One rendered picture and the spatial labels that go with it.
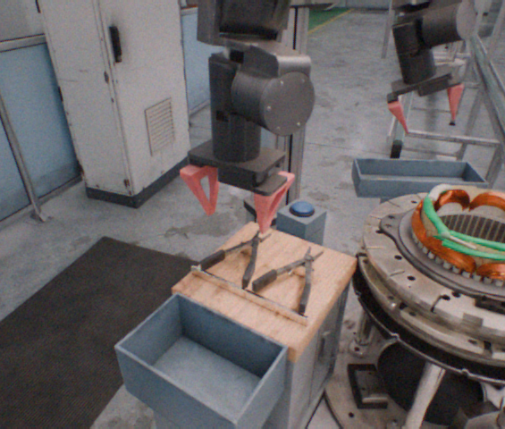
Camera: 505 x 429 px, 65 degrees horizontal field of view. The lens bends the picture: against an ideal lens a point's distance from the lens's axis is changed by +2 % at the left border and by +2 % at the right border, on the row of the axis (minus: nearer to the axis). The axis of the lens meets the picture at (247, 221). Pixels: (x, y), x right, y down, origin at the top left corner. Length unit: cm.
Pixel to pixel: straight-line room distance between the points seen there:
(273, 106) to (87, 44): 227
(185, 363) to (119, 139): 220
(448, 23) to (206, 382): 64
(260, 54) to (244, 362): 37
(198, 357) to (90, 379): 130
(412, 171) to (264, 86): 67
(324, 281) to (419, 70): 44
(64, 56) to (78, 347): 165
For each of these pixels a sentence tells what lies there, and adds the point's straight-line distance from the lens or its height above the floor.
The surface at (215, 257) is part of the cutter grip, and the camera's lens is 55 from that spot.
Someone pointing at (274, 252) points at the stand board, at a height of 106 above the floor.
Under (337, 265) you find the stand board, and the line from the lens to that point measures 59.
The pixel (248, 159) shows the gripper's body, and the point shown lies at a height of 125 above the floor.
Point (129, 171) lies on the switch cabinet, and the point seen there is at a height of 29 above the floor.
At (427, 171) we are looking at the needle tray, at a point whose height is 104.
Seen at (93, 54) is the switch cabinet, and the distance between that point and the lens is 258.
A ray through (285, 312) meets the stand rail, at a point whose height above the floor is 107.
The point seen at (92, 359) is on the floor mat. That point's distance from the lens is 191.
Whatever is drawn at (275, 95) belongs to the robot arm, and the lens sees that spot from 36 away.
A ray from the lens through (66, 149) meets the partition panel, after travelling 304.
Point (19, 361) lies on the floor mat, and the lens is 204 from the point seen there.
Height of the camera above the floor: 143
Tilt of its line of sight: 33 degrees down
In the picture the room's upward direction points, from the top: straight up
